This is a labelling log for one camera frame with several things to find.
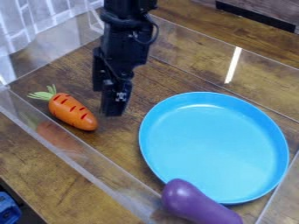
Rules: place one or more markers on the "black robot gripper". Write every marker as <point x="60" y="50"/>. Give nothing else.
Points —
<point x="129" y="32"/>

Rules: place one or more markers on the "dark baseboard strip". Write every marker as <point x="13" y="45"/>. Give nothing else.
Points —
<point x="255" y="16"/>

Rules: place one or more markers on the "blue round plastic tray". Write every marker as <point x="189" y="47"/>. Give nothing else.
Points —
<point x="217" y="142"/>

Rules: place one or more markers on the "blue plastic object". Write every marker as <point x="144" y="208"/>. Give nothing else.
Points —
<point x="9" y="210"/>

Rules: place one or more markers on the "orange toy carrot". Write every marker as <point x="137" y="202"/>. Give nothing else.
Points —
<point x="67" y="109"/>

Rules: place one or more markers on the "white checkered curtain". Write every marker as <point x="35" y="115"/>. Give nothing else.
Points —
<point x="40" y="30"/>

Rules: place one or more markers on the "purple toy eggplant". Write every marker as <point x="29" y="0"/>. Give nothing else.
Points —
<point x="184" y="201"/>

